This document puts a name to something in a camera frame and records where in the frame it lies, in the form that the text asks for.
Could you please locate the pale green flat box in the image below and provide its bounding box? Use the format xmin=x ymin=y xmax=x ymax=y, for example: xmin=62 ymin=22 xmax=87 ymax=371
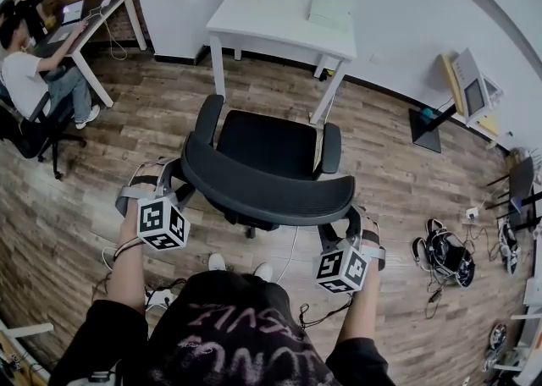
xmin=307 ymin=0 xmax=354 ymax=35

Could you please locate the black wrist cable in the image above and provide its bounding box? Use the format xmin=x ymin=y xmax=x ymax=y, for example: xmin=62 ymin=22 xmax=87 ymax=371
xmin=100 ymin=235 xmax=141 ymax=272
xmin=297 ymin=294 xmax=355 ymax=329

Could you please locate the white charger cable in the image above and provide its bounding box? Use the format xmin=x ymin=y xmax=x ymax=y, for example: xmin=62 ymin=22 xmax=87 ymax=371
xmin=86 ymin=3 xmax=129 ymax=62

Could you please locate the black bag with cables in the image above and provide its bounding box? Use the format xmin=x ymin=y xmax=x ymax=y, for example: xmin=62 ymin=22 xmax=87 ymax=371
xmin=412 ymin=218 xmax=477 ymax=289

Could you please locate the person's white shoe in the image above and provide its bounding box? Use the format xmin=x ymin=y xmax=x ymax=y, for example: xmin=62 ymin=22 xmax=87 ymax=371
xmin=252 ymin=262 xmax=274 ymax=283
xmin=207 ymin=252 xmax=228 ymax=273

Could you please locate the black swivel chair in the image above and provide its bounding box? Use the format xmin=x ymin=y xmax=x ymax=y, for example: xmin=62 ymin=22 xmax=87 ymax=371
xmin=0 ymin=91 xmax=88 ymax=182

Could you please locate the open laptop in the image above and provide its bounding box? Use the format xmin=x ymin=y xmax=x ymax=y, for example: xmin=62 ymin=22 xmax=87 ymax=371
xmin=60 ymin=0 xmax=86 ymax=26

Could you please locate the white desk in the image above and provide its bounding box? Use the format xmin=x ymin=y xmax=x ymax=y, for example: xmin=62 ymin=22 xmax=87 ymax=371
xmin=205 ymin=0 xmax=358 ymax=125

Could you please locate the white screen kiosk on stand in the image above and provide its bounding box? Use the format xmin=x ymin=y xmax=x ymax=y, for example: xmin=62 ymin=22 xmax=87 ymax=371
xmin=407 ymin=47 xmax=505 ymax=155

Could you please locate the black office chair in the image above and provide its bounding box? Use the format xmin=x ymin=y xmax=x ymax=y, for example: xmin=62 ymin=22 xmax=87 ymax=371
xmin=180 ymin=94 xmax=357 ymax=240

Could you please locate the person's right forearm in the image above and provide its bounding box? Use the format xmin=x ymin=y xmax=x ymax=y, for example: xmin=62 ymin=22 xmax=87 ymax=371
xmin=335 ymin=267 xmax=382 ymax=345

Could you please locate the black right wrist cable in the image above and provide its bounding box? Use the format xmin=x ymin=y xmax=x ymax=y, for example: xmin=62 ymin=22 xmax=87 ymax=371
xmin=297 ymin=294 xmax=355 ymax=329

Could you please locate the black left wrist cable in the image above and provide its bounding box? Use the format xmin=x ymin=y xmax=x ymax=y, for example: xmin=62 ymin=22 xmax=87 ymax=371
xmin=100 ymin=235 xmax=141 ymax=272

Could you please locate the yellow board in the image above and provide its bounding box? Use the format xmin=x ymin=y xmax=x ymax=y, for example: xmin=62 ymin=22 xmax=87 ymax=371
xmin=437 ymin=53 xmax=501 ymax=138

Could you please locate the black side chair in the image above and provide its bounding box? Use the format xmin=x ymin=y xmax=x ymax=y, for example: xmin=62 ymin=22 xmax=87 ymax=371
xmin=484 ymin=155 xmax=542 ymax=234

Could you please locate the person's white right shoe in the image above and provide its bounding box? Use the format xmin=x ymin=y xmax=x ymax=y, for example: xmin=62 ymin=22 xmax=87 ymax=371
xmin=252 ymin=262 xmax=274 ymax=283

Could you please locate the person's left forearm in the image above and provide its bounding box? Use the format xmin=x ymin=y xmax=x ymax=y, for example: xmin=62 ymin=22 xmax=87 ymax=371
xmin=106 ymin=218 xmax=147 ymax=314

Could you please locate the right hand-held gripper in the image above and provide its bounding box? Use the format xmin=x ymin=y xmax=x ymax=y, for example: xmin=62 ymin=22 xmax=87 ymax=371
xmin=312 ymin=205 xmax=387 ymax=295

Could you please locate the white shelf unit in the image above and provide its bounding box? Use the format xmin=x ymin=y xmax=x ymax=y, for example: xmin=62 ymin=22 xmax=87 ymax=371
xmin=481 ymin=227 xmax=542 ymax=386

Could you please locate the person's left hand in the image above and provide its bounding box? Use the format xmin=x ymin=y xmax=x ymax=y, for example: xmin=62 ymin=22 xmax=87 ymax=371
xmin=128 ymin=159 xmax=170 ymax=200

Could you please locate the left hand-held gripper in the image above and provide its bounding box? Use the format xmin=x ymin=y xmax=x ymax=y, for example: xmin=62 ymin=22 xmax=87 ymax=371
xmin=114 ymin=157 xmax=197 ymax=252

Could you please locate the person's right hand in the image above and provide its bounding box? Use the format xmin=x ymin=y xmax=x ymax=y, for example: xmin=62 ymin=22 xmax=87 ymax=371
xmin=358 ymin=205 xmax=382 ymax=251

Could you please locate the person's white left shoe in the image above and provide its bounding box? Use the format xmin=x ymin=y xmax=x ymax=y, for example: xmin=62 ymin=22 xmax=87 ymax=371
xmin=207 ymin=252 xmax=228 ymax=273

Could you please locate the person's black printed shirt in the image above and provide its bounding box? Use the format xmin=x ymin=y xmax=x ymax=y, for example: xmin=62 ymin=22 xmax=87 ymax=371
xmin=48 ymin=269 xmax=397 ymax=386

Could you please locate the white floor cable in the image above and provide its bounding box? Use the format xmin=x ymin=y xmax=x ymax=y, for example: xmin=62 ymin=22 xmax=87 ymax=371
xmin=274 ymin=225 xmax=301 ymax=284

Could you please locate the white power strip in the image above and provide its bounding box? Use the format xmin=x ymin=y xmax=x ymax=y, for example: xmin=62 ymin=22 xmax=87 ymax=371
xmin=142 ymin=288 xmax=177 ymax=310

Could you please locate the dark table with white legs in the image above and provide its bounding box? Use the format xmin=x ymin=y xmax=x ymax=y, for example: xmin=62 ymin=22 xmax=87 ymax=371
xmin=32 ymin=0 xmax=149 ymax=109

